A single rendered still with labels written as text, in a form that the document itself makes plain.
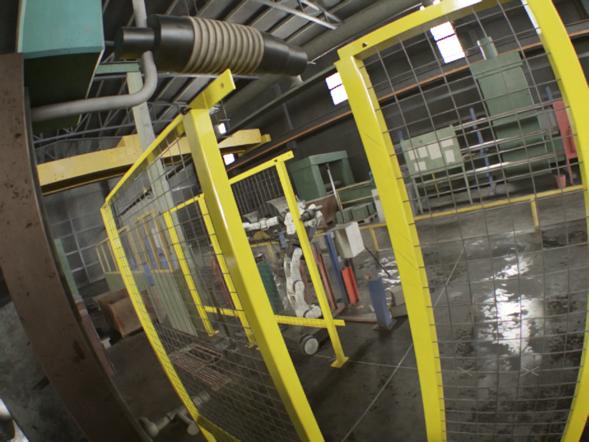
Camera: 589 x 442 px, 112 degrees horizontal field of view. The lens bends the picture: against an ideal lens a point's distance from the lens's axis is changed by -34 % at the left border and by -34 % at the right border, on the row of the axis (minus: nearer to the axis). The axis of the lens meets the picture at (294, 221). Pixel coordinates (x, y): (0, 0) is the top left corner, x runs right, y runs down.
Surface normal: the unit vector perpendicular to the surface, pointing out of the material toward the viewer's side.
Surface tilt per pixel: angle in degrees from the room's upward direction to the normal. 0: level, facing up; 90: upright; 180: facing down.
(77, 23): 90
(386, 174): 90
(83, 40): 90
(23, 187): 90
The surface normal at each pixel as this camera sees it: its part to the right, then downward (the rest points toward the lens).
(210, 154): 0.71, -0.16
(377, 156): -0.62, 0.27
